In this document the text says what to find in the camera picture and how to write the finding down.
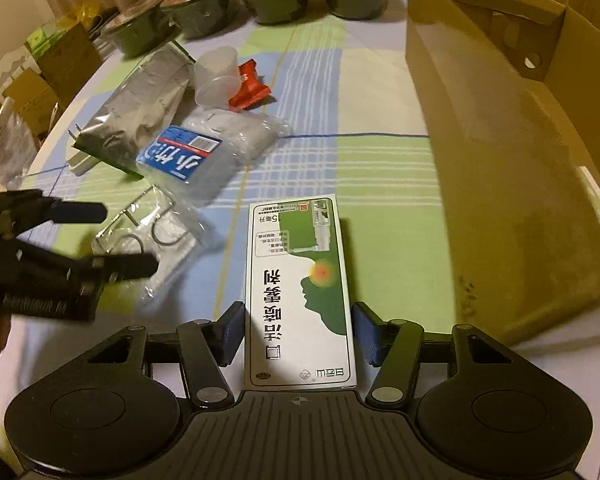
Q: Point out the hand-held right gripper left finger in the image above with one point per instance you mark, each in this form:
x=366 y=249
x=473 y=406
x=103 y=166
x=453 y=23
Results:
x=232 y=335

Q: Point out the brown cardboard box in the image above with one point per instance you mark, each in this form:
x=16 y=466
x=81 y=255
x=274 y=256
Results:
x=505 y=185

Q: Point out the clear plastic cup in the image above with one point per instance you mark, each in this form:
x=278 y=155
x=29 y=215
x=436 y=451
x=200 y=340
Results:
x=212 y=85

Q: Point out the silver foil pouch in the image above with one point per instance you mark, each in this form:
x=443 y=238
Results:
x=130 y=105

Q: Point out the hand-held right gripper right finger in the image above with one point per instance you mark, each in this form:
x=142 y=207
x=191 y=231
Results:
x=366 y=335

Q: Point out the crumpled clear plastic bag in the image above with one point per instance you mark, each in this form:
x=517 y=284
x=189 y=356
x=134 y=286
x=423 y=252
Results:
x=5 y=145

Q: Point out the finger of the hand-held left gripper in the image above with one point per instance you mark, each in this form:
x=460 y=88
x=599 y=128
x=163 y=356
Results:
x=75 y=212
x=130 y=265

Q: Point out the yellow plastic bag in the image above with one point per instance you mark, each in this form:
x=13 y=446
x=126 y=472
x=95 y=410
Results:
x=85 y=14

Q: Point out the small cardboard box, green contents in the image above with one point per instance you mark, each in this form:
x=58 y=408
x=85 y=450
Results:
x=70 y=55

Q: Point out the red snack packet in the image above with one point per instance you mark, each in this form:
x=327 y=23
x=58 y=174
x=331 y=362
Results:
x=250 y=87

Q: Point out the green and white medicine box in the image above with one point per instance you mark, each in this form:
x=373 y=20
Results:
x=300 y=285

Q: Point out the cotton pad pack, blue label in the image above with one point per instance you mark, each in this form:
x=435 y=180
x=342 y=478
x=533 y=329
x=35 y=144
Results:
x=220 y=135

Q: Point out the clear bag of metal rings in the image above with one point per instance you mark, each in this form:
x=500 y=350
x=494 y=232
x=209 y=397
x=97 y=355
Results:
x=175 y=240

